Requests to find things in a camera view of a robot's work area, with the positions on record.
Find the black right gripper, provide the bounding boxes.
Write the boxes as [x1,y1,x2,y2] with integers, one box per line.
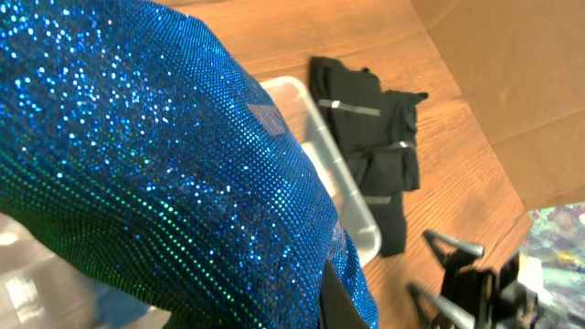
[408,229,539,329]

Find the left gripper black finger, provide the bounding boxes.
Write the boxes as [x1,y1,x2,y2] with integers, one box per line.
[319,260,368,329]

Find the blue green sequin cloth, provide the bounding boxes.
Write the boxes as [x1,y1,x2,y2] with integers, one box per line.
[1,0,379,328]

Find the blue denim jeans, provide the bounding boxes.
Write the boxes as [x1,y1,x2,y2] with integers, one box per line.
[89,279,150,328]

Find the black folded garment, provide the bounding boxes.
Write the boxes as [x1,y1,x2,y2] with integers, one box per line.
[308,57,429,258]

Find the clear plastic storage bin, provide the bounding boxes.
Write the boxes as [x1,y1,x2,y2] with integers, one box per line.
[1,76,381,329]

